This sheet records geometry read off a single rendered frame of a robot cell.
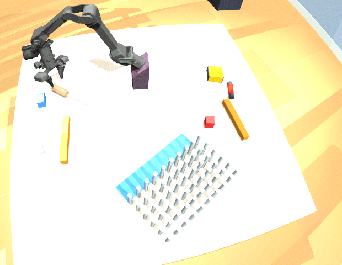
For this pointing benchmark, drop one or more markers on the small red cube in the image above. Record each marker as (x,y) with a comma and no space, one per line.
(209,121)

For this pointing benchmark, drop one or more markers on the blue block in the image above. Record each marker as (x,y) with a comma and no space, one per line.
(41,100)

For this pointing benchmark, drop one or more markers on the light blue flat strip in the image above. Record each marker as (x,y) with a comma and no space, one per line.
(154,164)

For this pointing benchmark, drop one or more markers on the red-handled screwdriver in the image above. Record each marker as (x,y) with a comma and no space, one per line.
(230,88)

